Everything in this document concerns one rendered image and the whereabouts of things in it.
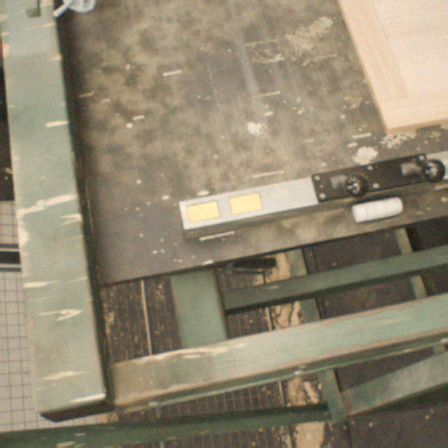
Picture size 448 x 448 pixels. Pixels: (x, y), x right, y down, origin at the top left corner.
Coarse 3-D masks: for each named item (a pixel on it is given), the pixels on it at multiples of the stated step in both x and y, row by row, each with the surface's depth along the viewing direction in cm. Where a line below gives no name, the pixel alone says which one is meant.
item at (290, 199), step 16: (240, 192) 108; (256, 192) 108; (272, 192) 108; (288, 192) 107; (304, 192) 107; (384, 192) 108; (400, 192) 110; (416, 192) 111; (224, 208) 106; (272, 208) 106; (288, 208) 106; (304, 208) 107; (320, 208) 109; (336, 208) 110; (192, 224) 105; (208, 224) 105; (224, 224) 106; (240, 224) 108; (256, 224) 109
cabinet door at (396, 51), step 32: (352, 0) 126; (384, 0) 127; (416, 0) 127; (352, 32) 123; (384, 32) 123; (416, 32) 123; (384, 64) 120; (416, 64) 120; (384, 96) 117; (416, 96) 117; (384, 128) 116
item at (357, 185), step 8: (336, 176) 107; (344, 176) 106; (352, 176) 96; (360, 176) 95; (336, 184) 106; (344, 184) 97; (352, 184) 95; (360, 184) 95; (368, 184) 96; (352, 192) 95; (360, 192) 95
